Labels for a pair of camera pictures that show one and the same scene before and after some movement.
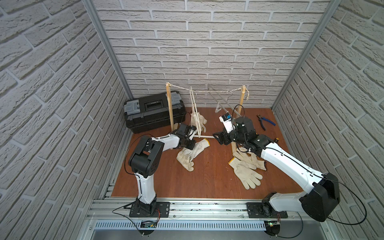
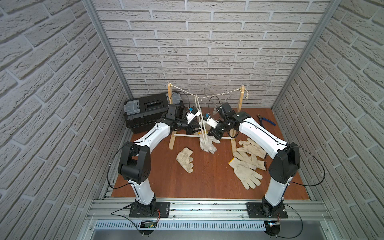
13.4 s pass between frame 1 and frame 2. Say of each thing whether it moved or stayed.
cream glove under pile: stayed
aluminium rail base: stayed
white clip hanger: moved
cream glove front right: stayed
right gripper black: moved
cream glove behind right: stayed
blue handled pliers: stayed
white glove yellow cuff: moved
